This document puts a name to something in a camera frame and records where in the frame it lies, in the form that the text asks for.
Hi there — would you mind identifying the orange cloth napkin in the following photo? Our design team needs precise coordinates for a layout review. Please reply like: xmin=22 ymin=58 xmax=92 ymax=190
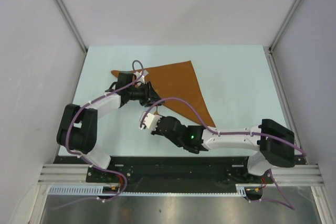
xmin=110 ymin=60 xmax=217 ymax=127

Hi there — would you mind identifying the right corner aluminium post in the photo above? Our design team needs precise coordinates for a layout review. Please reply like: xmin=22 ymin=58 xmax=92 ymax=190
xmin=268 ymin=0 xmax=303 ymax=53

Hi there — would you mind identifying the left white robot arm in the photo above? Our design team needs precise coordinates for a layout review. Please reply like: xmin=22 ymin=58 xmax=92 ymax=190
xmin=56 ymin=71 xmax=161 ymax=182

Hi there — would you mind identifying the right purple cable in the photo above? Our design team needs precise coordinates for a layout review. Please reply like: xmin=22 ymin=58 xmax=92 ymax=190
xmin=139 ymin=98 xmax=308 ymax=211

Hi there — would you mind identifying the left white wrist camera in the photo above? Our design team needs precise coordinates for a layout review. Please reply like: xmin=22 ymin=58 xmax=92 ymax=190
xmin=133 ymin=70 xmax=148 ymax=83

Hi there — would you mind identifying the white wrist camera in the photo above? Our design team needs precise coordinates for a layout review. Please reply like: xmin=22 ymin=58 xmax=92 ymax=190
xmin=133 ymin=70 xmax=148 ymax=83
xmin=139 ymin=112 xmax=162 ymax=132

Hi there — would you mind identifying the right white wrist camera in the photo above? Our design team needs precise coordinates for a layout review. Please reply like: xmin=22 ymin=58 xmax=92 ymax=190
xmin=139 ymin=112 xmax=162 ymax=132

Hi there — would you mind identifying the purple cable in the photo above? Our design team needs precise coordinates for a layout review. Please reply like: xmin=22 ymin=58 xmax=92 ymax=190
xmin=48 ymin=60 xmax=128 ymax=210
xmin=139 ymin=98 xmax=308 ymax=211

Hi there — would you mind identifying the aluminium right side rail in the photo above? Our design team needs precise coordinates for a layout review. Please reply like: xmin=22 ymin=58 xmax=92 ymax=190
xmin=264 ymin=47 xmax=303 ymax=149

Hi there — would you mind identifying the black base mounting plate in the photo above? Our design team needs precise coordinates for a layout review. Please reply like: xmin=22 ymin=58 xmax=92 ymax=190
xmin=54 ymin=156 xmax=307 ymax=200

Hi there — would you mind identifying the corner aluminium post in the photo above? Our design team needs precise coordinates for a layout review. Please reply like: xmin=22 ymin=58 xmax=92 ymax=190
xmin=268 ymin=0 xmax=303 ymax=53
xmin=53 ymin=0 xmax=88 ymax=55

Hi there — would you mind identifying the white slotted cable duct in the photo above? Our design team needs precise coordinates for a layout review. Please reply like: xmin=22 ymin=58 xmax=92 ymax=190
xmin=48 ymin=183 xmax=249 ymax=198

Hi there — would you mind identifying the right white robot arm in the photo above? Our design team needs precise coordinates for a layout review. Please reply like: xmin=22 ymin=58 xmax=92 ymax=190
xmin=144 ymin=114 xmax=295 ymax=183

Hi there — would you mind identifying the aluminium front frame rail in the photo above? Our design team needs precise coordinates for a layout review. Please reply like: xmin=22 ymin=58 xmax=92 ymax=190
xmin=38 ymin=164 xmax=324 ymax=187

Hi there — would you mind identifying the left corner aluminium post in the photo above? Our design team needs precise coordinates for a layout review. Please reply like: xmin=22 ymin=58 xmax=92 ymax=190
xmin=53 ymin=0 xmax=88 ymax=55

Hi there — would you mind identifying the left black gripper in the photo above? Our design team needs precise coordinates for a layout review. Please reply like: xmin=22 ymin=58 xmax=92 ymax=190
xmin=127 ymin=81 xmax=164 ymax=108

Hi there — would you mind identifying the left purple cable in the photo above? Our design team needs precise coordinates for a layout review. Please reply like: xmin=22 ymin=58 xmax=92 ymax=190
xmin=48 ymin=60 xmax=128 ymax=210

